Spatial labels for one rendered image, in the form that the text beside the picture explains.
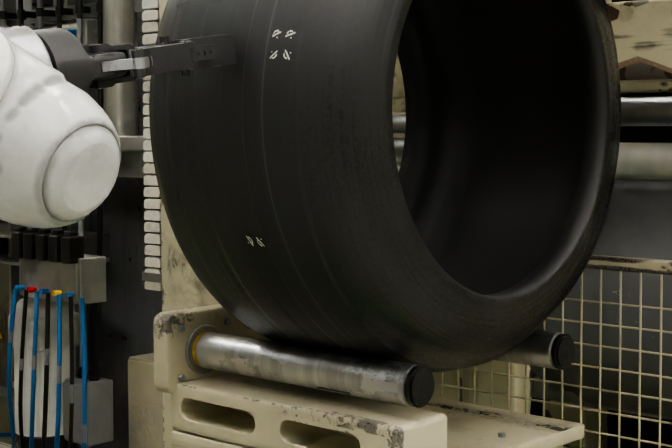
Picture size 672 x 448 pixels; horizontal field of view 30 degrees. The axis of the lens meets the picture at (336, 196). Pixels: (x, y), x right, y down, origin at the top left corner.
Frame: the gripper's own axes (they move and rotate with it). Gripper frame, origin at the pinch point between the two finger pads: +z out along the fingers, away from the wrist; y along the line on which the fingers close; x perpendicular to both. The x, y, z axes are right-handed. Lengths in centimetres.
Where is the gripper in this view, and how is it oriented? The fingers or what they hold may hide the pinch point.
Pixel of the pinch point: (204, 52)
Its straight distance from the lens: 124.7
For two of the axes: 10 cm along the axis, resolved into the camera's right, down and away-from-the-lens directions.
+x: 1.0, 9.8, 1.5
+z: 6.7, -1.8, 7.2
